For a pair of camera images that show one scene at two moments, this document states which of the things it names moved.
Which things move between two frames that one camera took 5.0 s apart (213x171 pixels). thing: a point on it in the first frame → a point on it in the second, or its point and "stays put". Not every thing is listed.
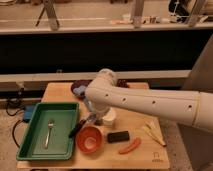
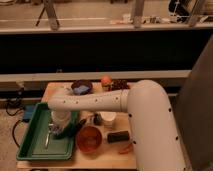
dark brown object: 122,83 stays put
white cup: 110,117 stays put
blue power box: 29,109 stays put
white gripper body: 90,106 → 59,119
